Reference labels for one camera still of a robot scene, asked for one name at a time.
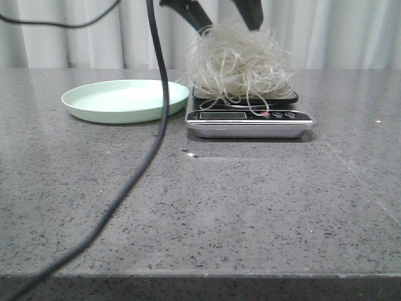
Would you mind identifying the black gripper claw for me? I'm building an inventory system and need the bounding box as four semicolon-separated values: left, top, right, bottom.
233;0;264;31
159;0;212;35

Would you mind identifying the white vermicelli noodle bundle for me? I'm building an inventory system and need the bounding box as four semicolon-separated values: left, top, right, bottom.
178;21;296;110

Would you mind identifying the white pleated curtain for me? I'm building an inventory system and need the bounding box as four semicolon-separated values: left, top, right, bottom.
1;1;400;69

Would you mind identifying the black silver kitchen scale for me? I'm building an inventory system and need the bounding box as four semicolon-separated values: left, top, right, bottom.
185;88;315;139

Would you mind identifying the light green round plate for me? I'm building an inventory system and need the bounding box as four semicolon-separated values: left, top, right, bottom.
61;79;190;125

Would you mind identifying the thin black cable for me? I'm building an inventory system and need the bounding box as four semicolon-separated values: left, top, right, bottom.
0;0;120;29

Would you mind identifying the thick black cable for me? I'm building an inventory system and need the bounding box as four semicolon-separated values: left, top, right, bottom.
0;0;171;301

